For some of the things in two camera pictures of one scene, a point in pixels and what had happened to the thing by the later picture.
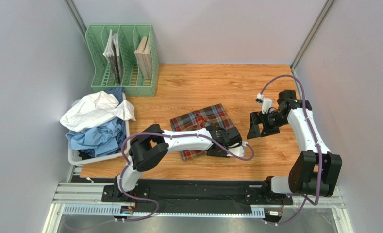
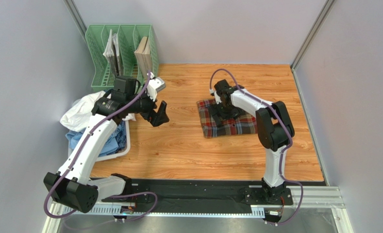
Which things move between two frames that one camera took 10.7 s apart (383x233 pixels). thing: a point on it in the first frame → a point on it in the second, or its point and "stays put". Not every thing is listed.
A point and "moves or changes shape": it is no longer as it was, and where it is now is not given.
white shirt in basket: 96,110 stays put
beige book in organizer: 142,53 stays put
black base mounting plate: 224,194 stays put
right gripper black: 263,123 → 222,109
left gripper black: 212,153 → 156,119
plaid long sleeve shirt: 213,116 moves or changes shape
